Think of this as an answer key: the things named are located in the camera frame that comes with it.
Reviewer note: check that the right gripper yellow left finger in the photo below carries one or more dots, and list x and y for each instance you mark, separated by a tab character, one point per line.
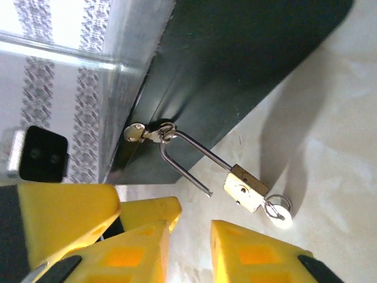
129	256

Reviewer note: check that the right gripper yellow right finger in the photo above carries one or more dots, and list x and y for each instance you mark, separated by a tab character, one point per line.
253	259

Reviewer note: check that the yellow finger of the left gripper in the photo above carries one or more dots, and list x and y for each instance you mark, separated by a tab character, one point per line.
67	212
153	209

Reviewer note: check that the small brass padlock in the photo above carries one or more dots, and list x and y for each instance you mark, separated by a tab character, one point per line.
244	188

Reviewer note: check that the starry night print box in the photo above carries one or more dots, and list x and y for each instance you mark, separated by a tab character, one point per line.
235	59

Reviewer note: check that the silver box latch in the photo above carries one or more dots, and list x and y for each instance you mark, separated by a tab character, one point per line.
135	133

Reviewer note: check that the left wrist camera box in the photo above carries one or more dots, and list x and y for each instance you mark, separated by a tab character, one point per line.
41	153

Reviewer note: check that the aluminium back rail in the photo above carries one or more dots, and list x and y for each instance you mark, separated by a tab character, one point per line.
129	44

